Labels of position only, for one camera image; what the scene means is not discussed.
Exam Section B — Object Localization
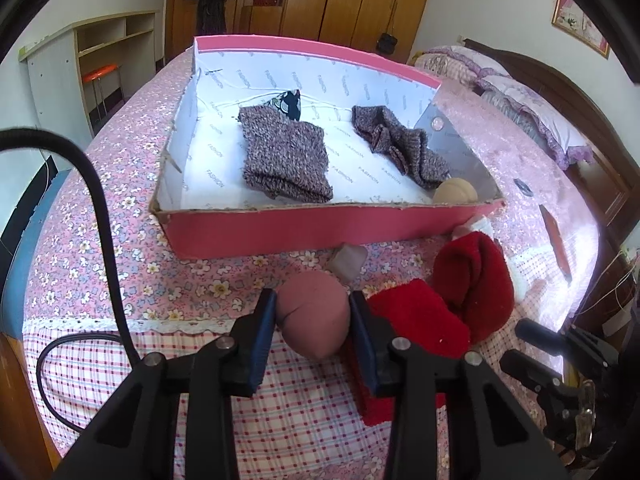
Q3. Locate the red fleece sock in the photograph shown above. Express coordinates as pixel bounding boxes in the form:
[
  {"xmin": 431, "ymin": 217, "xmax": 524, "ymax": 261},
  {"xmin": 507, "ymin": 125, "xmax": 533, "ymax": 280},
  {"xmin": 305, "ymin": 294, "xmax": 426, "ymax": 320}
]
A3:
[
  {"xmin": 432, "ymin": 232, "xmax": 515, "ymax": 344},
  {"xmin": 342, "ymin": 278, "xmax": 470, "ymax": 427}
]

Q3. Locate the pink sock ball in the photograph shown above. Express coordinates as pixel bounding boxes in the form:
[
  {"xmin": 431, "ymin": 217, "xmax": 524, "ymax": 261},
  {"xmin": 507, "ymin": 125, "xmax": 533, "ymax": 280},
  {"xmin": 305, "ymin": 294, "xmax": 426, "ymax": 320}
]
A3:
[{"xmin": 276, "ymin": 271, "xmax": 350, "ymax": 361}]

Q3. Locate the grey translucent sock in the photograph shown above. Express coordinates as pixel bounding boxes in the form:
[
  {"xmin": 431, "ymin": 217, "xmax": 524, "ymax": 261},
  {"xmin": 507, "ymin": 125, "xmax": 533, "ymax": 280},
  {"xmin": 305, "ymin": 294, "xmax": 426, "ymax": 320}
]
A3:
[{"xmin": 326, "ymin": 244, "xmax": 368, "ymax": 284}]

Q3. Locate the beige sock ball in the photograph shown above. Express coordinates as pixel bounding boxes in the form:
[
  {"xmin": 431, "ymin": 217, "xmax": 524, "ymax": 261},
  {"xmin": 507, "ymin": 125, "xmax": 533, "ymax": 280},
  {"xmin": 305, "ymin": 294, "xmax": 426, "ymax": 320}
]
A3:
[{"xmin": 432, "ymin": 178, "xmax": 478, "ymax": 205}]

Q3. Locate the grey knitted sock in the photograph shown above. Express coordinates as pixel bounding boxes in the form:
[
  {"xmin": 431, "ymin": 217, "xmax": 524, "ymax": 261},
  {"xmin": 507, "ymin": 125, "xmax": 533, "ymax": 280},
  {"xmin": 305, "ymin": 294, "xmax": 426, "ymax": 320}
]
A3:
[
  {"xmin": 352, "ymin": 105, "xmax": 450, "ymax": 190},
  {"xmin": 239, "ymin": 105, "xmax": 333, "ymax": 204}
]

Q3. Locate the pink floral bed sheet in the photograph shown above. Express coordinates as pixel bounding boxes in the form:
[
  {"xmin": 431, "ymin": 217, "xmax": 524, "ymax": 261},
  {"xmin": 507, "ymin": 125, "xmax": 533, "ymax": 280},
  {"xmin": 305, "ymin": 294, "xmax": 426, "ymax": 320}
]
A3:
[{"xmin": 23, "ymin": 52, "xmax": 599, "ymax": 479}]

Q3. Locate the red smartphone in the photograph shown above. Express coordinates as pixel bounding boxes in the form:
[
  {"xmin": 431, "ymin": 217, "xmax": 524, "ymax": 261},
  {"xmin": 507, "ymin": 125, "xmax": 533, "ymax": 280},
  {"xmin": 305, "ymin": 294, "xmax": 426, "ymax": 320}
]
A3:
[{"xmin": 539, "ymin": 205, "xmax": 573, "ymax": 284}]

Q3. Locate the dark wooden headboard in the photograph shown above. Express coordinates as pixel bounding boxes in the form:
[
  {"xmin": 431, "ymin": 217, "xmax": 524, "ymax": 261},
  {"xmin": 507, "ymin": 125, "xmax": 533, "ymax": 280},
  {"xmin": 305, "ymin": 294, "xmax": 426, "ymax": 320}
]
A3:
[{"xmin": 462, "ymin": 38, "xmax": 639, "ymax": 243}]

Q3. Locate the front pink pillow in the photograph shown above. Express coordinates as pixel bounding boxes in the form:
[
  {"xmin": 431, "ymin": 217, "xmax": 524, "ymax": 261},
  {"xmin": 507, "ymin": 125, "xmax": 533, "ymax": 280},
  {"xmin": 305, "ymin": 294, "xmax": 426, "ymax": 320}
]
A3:
[{"xmin": 475, "ymin": 75, "xmax": 594, "ymax": 170}]

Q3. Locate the pink pillow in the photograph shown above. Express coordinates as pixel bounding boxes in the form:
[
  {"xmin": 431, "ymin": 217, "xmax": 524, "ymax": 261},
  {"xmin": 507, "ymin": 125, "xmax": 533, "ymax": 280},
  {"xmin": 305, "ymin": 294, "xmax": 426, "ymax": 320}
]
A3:
[
  {"xmin": 409, "ymin": 47, "xmax": 483, "ymax": 87},
  {"xmin": 475, "ymin": 75, "xmax": 594, "ymax": 170}
]

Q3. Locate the dark patterned small cloth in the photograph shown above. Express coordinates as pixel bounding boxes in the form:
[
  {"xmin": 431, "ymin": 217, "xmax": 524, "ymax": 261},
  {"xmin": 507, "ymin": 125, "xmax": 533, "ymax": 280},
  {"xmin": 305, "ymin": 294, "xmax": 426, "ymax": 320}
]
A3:
[{"xmin": 264, "ymin": 89, "xmax": 302, "ymax": 120}]

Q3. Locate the rear pink pillow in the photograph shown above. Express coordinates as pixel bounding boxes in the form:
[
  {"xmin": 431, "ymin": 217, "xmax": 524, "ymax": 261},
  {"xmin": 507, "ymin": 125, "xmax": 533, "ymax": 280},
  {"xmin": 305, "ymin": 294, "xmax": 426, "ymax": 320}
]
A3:
[{"xmin": 409, "ymin": 47, "xmax": 483, "ymax": 87}]

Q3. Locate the orange stool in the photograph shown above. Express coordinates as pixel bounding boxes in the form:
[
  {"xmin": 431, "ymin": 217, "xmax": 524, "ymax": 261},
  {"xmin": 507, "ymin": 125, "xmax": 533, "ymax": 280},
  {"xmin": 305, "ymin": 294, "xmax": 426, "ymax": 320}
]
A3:
[{"xmin": 81, "ymin": 64, "xmax": 120, "ymax": 119}]

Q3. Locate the small black hanging bag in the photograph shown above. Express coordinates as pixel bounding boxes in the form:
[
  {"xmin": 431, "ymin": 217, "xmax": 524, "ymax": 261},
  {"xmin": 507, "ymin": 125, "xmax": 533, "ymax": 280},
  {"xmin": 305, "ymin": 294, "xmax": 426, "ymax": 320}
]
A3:
[{"xmin": 375, "ymin": 1, "xmax": 398, "ymax": 56}]

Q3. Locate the white shelf desk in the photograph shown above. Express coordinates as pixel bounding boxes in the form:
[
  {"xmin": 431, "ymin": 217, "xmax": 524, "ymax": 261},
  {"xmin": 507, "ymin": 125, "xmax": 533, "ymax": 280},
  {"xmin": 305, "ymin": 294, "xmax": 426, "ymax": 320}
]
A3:
[{"xmin": 18, "ymin": 11, "xmax": 156, "ymax": 148}]

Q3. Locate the wooden wardrobe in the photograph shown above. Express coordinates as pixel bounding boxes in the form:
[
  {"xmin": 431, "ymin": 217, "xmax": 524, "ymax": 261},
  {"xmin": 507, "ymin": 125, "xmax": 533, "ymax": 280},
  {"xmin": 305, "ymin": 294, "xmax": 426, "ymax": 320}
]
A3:
[{"xmin": 165, "ymin": 0, "xmax": 427, "ymax": 63}]

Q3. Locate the black cable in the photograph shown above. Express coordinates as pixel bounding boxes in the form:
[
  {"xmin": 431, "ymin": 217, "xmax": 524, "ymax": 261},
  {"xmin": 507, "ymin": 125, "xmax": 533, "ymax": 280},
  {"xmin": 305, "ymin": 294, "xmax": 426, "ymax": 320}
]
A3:
[{"xmin": 0, "ymin": 128, "xmax": 142, "ymax": 435}]

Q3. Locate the framed wall picture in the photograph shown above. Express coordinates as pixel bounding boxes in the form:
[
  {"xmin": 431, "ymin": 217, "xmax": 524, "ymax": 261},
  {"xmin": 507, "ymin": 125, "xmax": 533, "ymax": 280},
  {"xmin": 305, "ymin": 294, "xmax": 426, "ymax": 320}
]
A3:
[{"xmin": 551, "ymin": 0, "xmax": 610, "ymax": 58}]

